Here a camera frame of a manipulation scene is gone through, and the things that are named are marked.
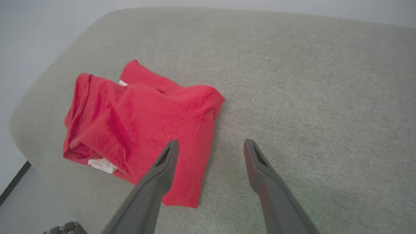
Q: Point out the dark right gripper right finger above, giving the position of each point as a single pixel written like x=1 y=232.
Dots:
x=279 y=204

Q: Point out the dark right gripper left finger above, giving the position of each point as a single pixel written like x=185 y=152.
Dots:
x=146 y=201

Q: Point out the red shirt with white sleeves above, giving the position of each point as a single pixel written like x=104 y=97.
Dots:
x=143 y=123

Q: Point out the grey ribbed robot base part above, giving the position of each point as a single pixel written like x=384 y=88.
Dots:
x=66 y=228

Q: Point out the dark wall baseboard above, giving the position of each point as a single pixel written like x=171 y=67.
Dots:
x=14 y=183

